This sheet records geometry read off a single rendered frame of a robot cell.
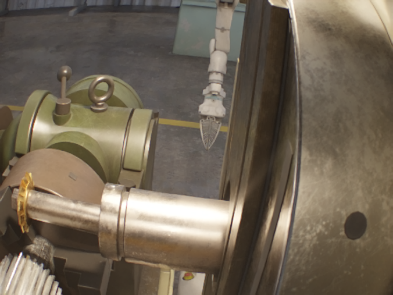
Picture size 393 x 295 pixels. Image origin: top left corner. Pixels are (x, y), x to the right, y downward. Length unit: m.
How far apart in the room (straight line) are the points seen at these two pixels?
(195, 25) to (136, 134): 5.37
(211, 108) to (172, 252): 1.81
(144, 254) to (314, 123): 0.28
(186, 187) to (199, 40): 3.01
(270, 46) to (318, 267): 0.15
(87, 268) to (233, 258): 0.23
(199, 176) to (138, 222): 3.08
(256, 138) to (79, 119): 0.51
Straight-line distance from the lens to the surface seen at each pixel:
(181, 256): 0.52
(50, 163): 0.66
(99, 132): 0.83
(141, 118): 0.84
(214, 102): 2.30
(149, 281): 0.96
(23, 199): 0.55
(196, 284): 2.03
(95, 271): 0.60
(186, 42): 6.22
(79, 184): 0.65
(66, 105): 0.84
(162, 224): 0.51
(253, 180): 0.38
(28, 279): 0.54
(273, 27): 0.35
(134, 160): 0.81
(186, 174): 3.59
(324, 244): 0.27
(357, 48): 0.33
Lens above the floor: 1.59
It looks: 24 degrees down
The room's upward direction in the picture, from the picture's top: 8 degrees clockwise
